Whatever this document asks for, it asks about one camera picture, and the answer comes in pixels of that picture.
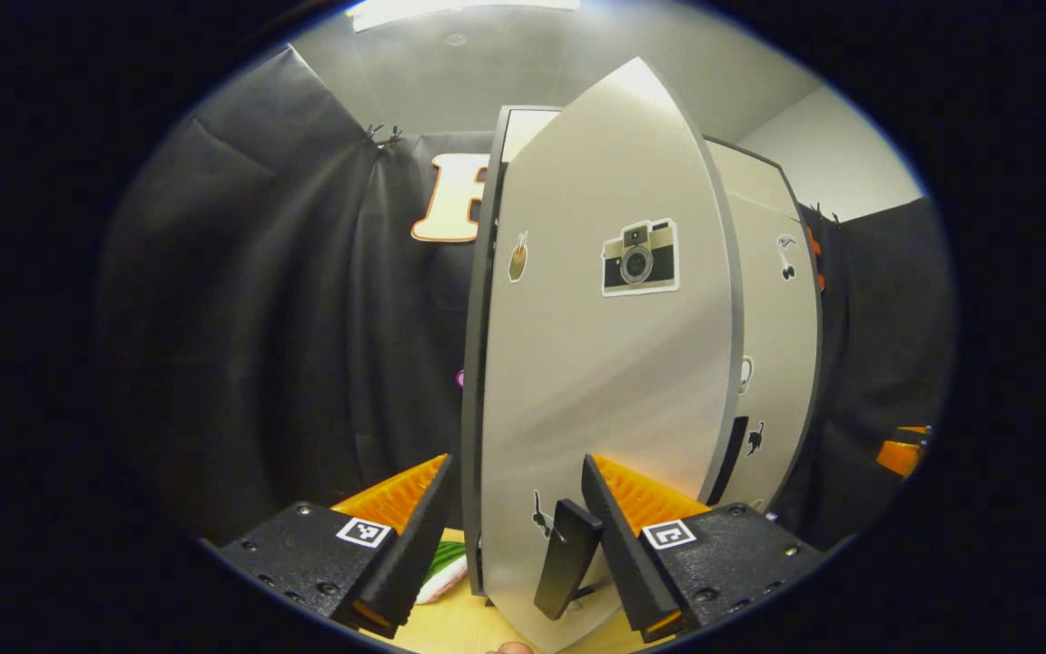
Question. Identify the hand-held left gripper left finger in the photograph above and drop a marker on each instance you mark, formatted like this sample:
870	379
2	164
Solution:
414	554

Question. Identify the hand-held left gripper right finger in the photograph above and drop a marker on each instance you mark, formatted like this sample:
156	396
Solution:
627	554

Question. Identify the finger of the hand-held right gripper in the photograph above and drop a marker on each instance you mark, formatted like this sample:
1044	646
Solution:
900	459
915	436

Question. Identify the grey white shoe cabinet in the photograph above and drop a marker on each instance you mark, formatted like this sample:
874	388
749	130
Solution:
473	409

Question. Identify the white cabinet door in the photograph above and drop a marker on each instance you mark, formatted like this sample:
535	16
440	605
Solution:
782	327
577	381

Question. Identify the ceiling light panel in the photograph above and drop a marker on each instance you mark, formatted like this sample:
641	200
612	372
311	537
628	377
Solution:
450	11

